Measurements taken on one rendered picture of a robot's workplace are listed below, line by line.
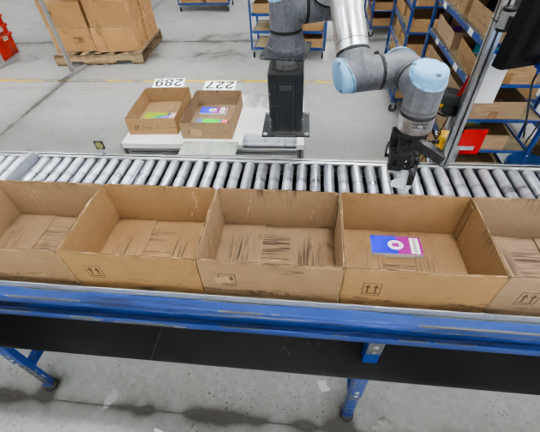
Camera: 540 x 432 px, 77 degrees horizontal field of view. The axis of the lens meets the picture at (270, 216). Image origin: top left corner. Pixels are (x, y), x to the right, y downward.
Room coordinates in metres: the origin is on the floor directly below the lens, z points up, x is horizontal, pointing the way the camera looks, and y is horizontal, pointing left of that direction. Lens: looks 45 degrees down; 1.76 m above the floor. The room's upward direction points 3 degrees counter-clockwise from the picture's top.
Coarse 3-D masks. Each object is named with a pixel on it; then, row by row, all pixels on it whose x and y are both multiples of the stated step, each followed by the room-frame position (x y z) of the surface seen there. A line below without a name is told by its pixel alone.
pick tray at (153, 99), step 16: (144, 96) 2.03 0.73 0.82; (160, 96) 2.08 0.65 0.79; (176, 96) 2.07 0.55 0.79; (128, 112) 1.78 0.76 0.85; (144, 112) 1.95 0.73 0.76; (176, 112) 1.92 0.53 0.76; (128, 128) 1.71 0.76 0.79; (144, 128) 1.70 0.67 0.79; (160, 128) 1.70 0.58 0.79; (176, 128) 1.69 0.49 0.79
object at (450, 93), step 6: (450, 90) 1.34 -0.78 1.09; (456, 90) 1.35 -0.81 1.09; (444, 96) 1.32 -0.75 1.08; (450, 96) 1.32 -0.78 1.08; (456, 96) 1.31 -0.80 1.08; (444, 102) 1.32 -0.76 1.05; (450, 102) 1.31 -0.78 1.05; (456, 102) 1.31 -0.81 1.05; (444, 108) 1.33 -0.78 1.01; (450, 108) 1.33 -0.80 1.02
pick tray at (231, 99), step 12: (204, 96) 2.01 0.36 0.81; (216, 96) 2.00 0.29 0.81; (228, 96) 1.99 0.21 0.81; (240, 96) 1.92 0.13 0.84; (192, 108) 1.88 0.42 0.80; (228, 108) 1.94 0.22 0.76; (240, 108) 1.89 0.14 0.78; (180, 120) 1.67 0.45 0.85; (192, 120) 1.82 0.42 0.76; (192, 132) 1.63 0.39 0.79; (204, 132) 1.62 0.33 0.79; (216, 132) 1.62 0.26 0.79; (228, 132) 1.61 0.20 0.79
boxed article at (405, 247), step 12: (372, 240) 0.71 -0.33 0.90; (384, 240) 0.71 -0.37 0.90; (396, 240) 0.71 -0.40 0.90; (408, 240) 0.70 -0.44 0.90; (420, 240) 0.70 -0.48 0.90; (372, 252) 0.66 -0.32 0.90; (384, 252) 0.66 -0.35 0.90; (396, 252) 0.66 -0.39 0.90; (408, 252) 0.65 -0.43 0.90; (420, 252) 0.65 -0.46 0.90
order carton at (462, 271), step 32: (352, 192) 0.79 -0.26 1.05; (352, 224) 0.78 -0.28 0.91; (384, 224) 0.77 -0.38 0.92; (416, 224) 0.75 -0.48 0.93; (448, 224) 0.74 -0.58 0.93; (480, 224) 0.64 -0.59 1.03; (352, 256) 0.66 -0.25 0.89; (384, 256) 0.65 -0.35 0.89; (448, 256) 0.64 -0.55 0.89; (480, 256) 0.57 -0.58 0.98; (352, 288) 0.50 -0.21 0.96; (384, 288) 0.49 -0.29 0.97; (416, 288) 0.48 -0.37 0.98; (448, 288) 0.46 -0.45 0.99; (480, 288) 0.45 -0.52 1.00
